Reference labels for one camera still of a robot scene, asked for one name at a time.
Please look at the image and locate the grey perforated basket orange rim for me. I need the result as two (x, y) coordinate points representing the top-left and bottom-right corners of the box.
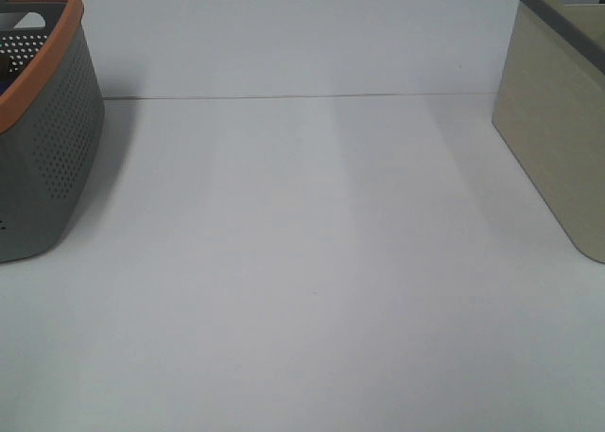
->
(1, 0), (105, 263)

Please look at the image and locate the beige basket grey rim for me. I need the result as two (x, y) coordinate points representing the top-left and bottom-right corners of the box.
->
(492, 0), (604, 262)

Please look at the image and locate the dark item inside grey basket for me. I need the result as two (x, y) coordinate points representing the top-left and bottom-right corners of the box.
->
(0, 54), (11, 94)

